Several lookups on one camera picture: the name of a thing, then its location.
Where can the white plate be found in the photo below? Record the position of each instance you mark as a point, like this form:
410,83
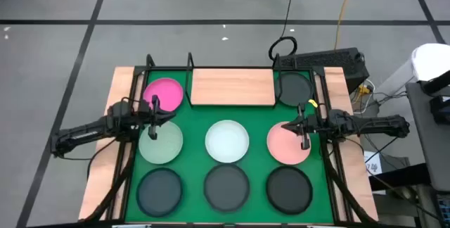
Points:
227,141

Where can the black computer case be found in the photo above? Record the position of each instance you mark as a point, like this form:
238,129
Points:
334,61

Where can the light green plate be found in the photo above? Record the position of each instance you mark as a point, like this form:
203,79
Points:
165,147

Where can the black bench board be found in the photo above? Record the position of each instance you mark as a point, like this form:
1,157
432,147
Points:
400,177

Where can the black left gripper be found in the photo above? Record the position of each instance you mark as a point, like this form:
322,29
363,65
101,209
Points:
149,115

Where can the dark grey plate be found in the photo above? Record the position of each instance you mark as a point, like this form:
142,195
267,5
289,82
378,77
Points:
226,188

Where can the green table mat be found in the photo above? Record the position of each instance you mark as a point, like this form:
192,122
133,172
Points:
197,115

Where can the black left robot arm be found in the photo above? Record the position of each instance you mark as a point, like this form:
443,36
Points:
84,133

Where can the dark blue-grey plate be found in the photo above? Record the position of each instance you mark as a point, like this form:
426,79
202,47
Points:
159,193

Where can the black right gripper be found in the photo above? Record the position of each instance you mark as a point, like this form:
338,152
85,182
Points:
313,125

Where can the white cylinder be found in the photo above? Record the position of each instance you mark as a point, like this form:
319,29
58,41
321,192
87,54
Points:
430,61

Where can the black plate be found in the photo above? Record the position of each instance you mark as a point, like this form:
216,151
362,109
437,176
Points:
289,190

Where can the black device on desk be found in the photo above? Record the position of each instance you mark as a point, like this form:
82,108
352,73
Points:
439,110

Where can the wooden shelf with black frame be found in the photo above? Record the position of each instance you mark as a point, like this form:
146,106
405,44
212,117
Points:
232,87

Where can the printed paper sheet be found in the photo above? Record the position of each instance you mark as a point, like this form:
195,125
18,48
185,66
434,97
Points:
372,163

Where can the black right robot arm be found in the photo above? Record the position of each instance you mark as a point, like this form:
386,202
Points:
372,124

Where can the magenta plate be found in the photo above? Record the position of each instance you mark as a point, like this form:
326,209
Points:
167,90

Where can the dark green plate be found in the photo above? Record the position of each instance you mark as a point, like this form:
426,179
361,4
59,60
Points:
293,89

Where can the salmon pink plate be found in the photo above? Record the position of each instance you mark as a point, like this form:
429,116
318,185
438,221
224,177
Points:
284,147

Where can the grey side desk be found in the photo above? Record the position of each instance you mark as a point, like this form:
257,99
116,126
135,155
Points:
427,133

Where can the yellow plug connector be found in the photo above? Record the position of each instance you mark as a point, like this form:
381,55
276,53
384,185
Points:
364,89

